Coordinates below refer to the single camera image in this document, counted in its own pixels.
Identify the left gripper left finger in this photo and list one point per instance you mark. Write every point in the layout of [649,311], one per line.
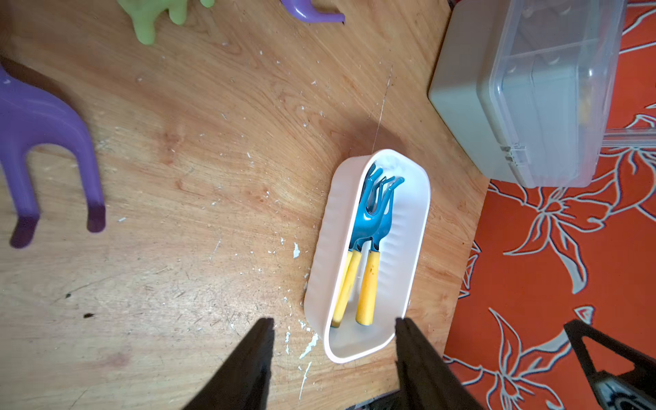
[243,380]

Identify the white plastic storage box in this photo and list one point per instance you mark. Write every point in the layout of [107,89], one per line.
[367,253]

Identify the green rake head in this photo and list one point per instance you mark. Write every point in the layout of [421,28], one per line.
[144,15]

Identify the blue claw rake yellow handle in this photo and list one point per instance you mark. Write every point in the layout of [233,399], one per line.
[364,227]

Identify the grey plastic toolbox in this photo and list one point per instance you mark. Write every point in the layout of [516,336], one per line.
[526,87]

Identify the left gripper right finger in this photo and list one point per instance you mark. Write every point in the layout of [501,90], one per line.
[425,380]

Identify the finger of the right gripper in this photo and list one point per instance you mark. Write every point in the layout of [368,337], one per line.
[614,370]

